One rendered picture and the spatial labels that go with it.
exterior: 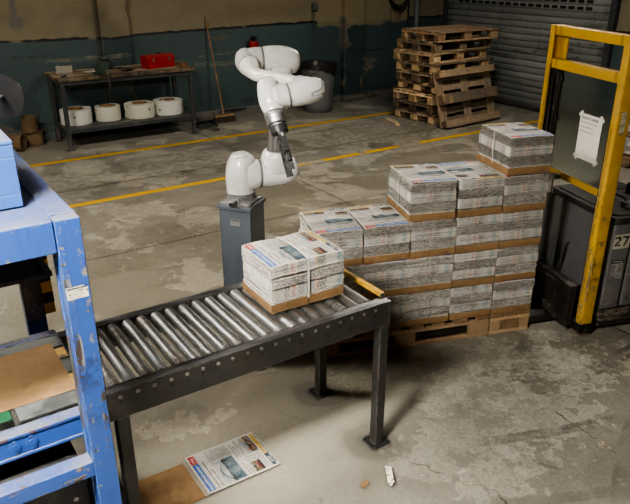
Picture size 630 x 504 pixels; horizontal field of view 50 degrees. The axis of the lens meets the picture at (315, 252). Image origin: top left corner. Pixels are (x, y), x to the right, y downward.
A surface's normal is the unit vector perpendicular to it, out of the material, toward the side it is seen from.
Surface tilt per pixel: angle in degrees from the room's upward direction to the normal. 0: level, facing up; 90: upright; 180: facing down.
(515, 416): 0
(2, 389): 0
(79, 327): 90
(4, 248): 90
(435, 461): 0
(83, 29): 90
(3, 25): 90
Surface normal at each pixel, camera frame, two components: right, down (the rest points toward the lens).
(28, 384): 0.00, -0.92
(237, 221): -0.34, 0.37
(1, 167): 0.55, 0.33
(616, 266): 0.26, 0.39
